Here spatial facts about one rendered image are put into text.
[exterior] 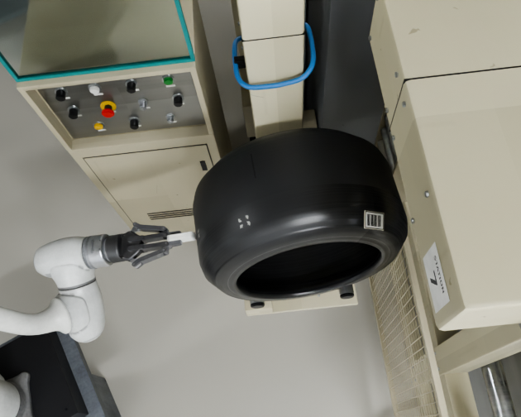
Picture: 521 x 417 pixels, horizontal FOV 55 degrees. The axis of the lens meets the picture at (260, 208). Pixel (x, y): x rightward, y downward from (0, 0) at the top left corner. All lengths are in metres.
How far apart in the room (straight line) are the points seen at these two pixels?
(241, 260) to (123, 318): 1.53
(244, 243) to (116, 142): 0.93
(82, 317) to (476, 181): 1.05
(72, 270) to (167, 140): 0.69
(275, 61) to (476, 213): 0.58
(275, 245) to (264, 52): 0.42
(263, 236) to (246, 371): 1.43
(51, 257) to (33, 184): 1.72
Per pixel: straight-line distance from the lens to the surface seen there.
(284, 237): 1.12
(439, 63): 0.91
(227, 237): 1.17
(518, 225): 0.79
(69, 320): 1.44
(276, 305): 1.70
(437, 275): 0.80
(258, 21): 1.06
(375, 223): 1.17
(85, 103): 1.83
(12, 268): 2.98
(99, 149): 1.98
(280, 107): 1.29
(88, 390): 1.95
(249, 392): 2.47
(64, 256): 1.43
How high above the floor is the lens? 2.46
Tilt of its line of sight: 65 degrees down
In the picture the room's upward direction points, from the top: 9 degrees counter-clockwise
